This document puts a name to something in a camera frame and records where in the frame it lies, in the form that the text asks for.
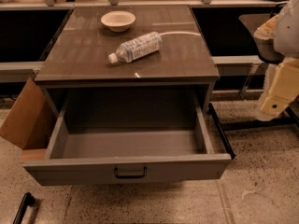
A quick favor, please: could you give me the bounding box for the clear plastic water bottle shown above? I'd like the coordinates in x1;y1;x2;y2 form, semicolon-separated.
108;32;163;63

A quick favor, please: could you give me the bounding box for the black handle on floor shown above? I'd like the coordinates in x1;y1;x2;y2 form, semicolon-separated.
12;192;35;224

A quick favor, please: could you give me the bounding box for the grey chair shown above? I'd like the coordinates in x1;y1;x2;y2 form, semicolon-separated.
239;14;284;64

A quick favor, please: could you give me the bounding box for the black drawer handle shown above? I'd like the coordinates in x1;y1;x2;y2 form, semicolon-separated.
114;167;148;179

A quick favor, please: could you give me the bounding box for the black slide rail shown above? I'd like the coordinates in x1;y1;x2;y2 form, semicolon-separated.
208;103;235;160

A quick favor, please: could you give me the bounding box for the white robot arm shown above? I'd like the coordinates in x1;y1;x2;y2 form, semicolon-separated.
254;0;299;121

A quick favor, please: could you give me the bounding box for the brown cardboard box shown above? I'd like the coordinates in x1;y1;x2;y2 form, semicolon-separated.
0;78;56;162

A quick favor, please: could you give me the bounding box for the white paper bowl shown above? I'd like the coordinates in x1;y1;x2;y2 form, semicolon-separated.
101;11;135;33

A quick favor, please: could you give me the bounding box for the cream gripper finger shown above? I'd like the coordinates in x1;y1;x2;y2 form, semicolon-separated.
257;58;299;121
254;15;278;40

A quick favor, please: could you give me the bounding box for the open grey top drawer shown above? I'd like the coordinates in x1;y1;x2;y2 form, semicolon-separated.
23;89;231;186

